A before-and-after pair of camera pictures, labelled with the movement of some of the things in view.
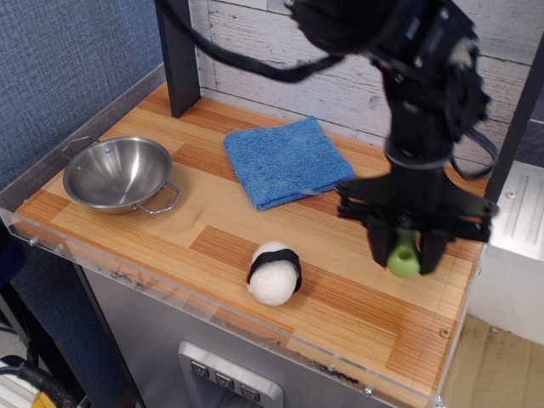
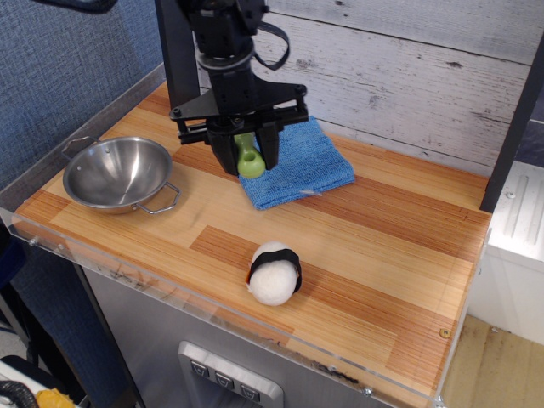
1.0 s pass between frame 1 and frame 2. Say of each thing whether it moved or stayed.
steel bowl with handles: stayed
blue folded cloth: stayed
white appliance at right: stayed
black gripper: moved
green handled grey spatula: moved
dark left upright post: stayed
